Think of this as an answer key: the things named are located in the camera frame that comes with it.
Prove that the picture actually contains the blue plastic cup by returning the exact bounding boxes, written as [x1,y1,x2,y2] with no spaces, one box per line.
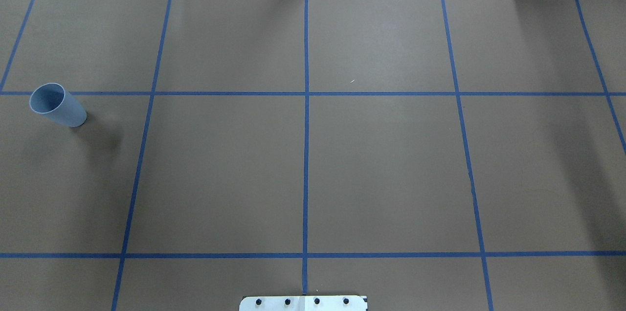
[29,82,87,128]

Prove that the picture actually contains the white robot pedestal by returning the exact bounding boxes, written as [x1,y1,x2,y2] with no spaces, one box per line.
[239,295,369,311]

